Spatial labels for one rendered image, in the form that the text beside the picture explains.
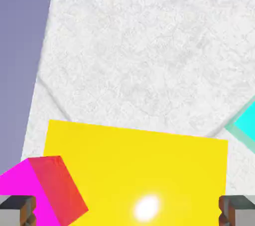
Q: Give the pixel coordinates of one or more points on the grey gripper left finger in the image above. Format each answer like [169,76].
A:
[22,208]

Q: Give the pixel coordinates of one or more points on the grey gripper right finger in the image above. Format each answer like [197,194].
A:
[233,208]

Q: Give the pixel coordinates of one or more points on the small magenta cube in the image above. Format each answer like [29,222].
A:
[51,186]

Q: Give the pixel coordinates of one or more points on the small cyan cube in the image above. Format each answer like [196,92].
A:
[246,123]

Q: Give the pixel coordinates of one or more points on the large yellow box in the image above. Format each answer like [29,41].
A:
[151,170]

